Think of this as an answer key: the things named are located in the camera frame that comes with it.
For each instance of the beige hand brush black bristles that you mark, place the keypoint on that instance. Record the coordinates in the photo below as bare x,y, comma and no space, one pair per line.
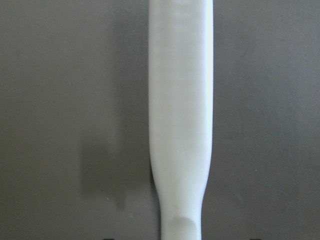
180,106

